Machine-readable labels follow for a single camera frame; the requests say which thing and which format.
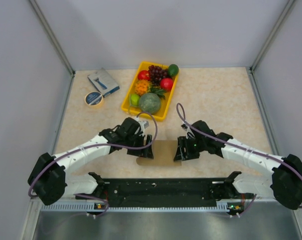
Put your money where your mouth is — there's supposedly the blue razor package box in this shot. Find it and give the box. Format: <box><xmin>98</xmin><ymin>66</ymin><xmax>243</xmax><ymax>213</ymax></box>
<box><xmin>88</xmin><ymin>68</ymin><xmax>120</xmax><ymax>98</ymax></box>

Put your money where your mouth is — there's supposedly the orange pineapple with leaves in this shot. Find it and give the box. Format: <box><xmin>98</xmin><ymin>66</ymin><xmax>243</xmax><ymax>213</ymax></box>
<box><xmin>134</xmin><ymin>79</ymin><xmax>166</xmax><ymax>99</ymax></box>

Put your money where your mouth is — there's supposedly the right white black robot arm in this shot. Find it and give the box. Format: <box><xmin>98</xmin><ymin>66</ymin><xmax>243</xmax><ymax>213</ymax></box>
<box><xmin>174</xmin><ymin>120</ymin><xmax>302</xmax><ymax>210</ymax></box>

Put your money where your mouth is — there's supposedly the green avocado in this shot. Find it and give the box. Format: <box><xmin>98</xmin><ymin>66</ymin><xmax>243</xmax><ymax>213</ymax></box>
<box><xmin>167</xmin><ymin>64</ymin><xmax>179</xmax><ymax>77</ymax></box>

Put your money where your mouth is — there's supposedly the left aluminium frame post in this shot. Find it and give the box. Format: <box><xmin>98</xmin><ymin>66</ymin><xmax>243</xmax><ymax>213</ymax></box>
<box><xmin>28</xmin><ymin>0</ymin><xmax>75</xmax><ymax>76</ymax></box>

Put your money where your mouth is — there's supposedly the red apple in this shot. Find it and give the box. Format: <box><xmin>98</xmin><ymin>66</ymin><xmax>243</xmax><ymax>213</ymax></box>
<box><xmin>138</xmin><ymin>70</ymin><xmax>151</xmax><ymax>81</ymax></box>

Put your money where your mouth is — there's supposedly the brown cardboard box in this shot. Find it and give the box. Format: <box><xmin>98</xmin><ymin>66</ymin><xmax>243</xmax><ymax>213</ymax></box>
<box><xmin>136</xmin><ymin>140</ymin><xmax>182</xmax><ymax>167</ymax></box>

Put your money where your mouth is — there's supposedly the small green lime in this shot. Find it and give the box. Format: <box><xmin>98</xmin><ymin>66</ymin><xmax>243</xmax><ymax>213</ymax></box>
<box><xmin>130</xmin><ymin>93</ymin><xmax>140</xmax><ymax>107</ymax></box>

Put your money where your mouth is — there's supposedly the beige masking tape roll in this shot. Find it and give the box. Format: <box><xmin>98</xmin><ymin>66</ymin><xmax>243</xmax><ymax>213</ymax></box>
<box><xmin>84</xmin><ymin>91</ymin><xmax>104</xmax><ymax>109</ymax></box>

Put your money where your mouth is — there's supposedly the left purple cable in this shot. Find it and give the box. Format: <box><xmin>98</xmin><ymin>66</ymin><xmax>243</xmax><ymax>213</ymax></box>
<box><xmin>28</xmin><ymin>111</ymin><xmax>159</xmax><ymax>218</ymax></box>

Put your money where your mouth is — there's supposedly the right aluminium frame post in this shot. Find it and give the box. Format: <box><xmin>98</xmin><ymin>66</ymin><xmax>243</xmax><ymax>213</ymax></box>
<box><xmin>249</xmin><ymin>0</ymin><xmax>297</xmax><ymax>74</ymax></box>

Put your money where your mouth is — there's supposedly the red pomegranate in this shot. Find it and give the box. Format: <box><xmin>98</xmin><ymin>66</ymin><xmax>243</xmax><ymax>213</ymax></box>
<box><xmin>160</xmin><ymin>78</ymin><xmax>174</xmax><ymax>92</ymax></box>

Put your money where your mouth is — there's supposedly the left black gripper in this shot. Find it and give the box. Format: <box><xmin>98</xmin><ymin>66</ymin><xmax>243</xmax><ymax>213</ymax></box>
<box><xmin>124</xmin><ymin>132</ymin><xmax>153</xmax><ymax>159</ymax></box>

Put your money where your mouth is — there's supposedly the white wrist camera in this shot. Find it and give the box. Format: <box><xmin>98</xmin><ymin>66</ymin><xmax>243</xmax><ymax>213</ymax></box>
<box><xmin>138</xmin><ymin>120</ymin><xmax>149</xmax><ymax>132</ymax></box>
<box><xmin>181</xmin><ymin>124</ymin><xmax>195</xmax><ymax>139</ymax></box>

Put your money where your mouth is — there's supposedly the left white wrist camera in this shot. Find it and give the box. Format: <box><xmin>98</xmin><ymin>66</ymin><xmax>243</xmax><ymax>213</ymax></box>
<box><xmin>138</xmin><ymin>120</ymin><xmax>149</xmax><ymax>132</ymax></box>

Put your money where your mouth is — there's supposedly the aluminium frame post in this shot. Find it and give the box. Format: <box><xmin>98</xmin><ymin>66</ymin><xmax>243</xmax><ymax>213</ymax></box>
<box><xmin>249</xmin><ymin>0</ymin><xmax>297</xmax><ymax>74</ymax></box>
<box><xmin>28</xmin><ymin>0</ymin><xmax>75</xmax><ymax>76</ymax></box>

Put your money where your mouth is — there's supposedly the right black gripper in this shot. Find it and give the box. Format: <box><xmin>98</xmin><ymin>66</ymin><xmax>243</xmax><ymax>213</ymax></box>
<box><xmin>174</xmin><ymin>135</ymin><xmax>206</xmax><ymax>162</ymax></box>

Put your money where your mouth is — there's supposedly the green round melon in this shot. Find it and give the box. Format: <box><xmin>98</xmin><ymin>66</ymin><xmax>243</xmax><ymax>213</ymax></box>
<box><xmin>138</xmin><ymin>93</ymin><xmax>161</xmax><ymax>114</ymax></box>

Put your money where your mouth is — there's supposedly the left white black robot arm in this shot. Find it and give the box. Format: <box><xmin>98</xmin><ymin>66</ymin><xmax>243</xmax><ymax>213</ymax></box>
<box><xmin>28</xmin><ymin>117</ymin><xmax>153</xmax><ymax>206</ymax></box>

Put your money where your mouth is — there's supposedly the yellow plastic tray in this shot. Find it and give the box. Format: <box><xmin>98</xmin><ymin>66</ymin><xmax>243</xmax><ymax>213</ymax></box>
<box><xmin>121</xmin><ymin>61</ymin><xmax>179</xmax><ymax>121</ymax></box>

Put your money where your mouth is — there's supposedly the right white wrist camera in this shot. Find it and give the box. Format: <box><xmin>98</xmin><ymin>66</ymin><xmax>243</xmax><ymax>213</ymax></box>
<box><xmin>181</xmin><ymin>124</ymin><xmax>195</xmax><ymax>139</ymax></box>

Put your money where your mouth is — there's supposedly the dark purple grape bunch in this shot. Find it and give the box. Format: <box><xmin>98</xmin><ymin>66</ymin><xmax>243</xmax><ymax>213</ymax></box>
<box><xmin>148</xmin><ymin>65</ymin><xmax>168</xmax><ymax>86</ymax></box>

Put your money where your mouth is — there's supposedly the aluminium front rail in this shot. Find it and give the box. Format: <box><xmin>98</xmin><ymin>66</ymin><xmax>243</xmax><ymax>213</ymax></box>
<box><xmin>30</xmin><ymin>180</ymin><xmax>302</xmax><ymax>213</ymax></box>

